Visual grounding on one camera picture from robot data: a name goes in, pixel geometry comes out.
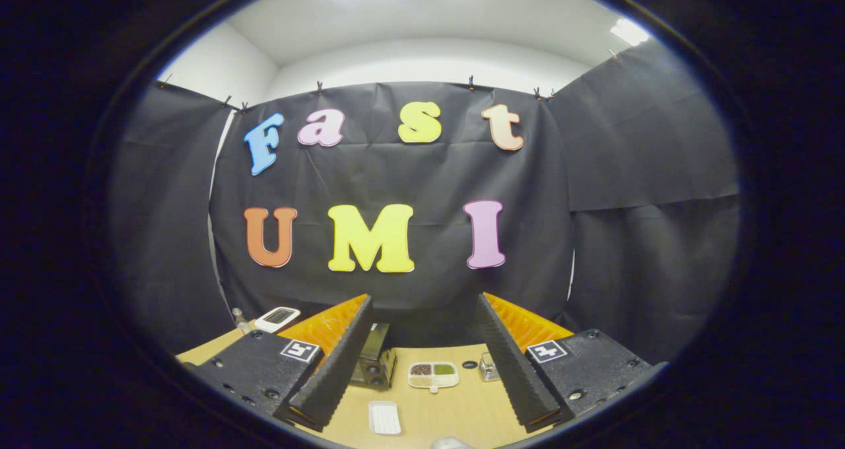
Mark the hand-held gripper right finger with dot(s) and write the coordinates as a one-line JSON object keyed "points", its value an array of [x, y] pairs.
{"points": [[511, 363]]}

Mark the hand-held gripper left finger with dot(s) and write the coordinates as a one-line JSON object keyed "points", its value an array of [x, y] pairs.
{"points": [[337, 363]]}

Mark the black toaster oven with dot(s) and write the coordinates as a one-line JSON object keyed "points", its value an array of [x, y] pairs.
{"points": [[376, 370]]}

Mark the white bread toaster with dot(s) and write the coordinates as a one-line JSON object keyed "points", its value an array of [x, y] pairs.
{"points": [[277, 318]]}

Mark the white rectangular tray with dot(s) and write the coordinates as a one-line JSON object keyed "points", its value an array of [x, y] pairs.
{"points": [[385, 417]]}

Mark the white divided bean dish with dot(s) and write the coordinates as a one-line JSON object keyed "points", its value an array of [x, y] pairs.
{"points": [[432, 379]]}

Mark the small clear bottle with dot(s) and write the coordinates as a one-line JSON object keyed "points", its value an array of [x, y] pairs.
{"points": [[239, 320]]}

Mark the row of cloth clips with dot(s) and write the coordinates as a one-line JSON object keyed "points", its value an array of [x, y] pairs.
{"points": [[319, 87]]}

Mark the small ceiling light panel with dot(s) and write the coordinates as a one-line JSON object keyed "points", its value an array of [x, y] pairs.
{"points": [[630, 32]]}

